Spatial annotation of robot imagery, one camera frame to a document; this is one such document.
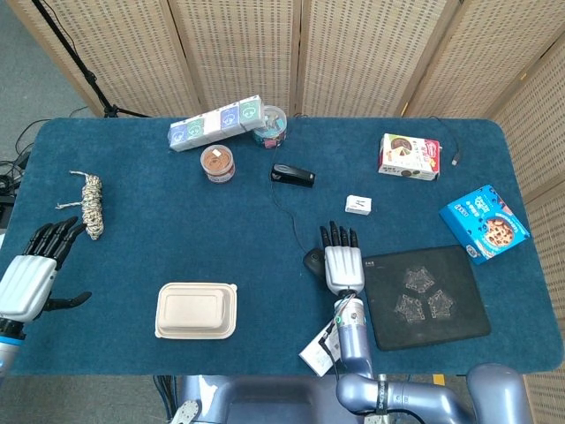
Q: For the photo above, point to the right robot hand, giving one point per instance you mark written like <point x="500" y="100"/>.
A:
<point x="344" y="269"/>

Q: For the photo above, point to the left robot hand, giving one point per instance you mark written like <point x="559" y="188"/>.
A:
<point x="26" y="282"/>

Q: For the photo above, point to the black computer mouse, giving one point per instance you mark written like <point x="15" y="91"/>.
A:
<point x="312" y="260"/>

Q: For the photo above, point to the small white box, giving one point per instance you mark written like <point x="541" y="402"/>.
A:
<point x="358" y="204"/>

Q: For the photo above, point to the black mouse pad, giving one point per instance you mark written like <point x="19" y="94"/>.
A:
<point x="419" y="309"/>

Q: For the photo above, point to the white red cake box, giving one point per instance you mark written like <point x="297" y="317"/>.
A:
<point x="408" y="154"/>

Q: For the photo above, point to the blue cookie box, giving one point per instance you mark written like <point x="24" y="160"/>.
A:
<point x="481" y="221"/>

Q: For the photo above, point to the beige lunch box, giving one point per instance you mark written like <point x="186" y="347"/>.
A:
<point x="194" y="311"/>

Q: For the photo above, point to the white rectangular carton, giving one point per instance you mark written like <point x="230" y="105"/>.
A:
<point x="311" y="355"/>

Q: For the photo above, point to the black stapler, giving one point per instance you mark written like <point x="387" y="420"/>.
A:
<point x="293" y="174"/>

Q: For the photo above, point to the blue table mat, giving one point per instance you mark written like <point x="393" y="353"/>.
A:
<point x="132" y="221"/>

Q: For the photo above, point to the blue-grey robot torso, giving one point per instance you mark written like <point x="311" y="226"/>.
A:
<point x="265" y="397"/>

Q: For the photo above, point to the clear jar of binder clips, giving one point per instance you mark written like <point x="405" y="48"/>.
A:
<point x="271" y="132"/>

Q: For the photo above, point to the tissue packets multipack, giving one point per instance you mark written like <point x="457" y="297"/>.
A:
<point x="212" y="126"/>

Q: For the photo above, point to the silver foot plate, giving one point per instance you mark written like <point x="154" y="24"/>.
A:
<point x="185" y="413"/>

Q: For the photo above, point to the black tripod stand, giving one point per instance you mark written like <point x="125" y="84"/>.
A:
<point x="90" y="77"/>

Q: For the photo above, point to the wicker folding screen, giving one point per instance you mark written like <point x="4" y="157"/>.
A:
<point x="243" y="53"/>

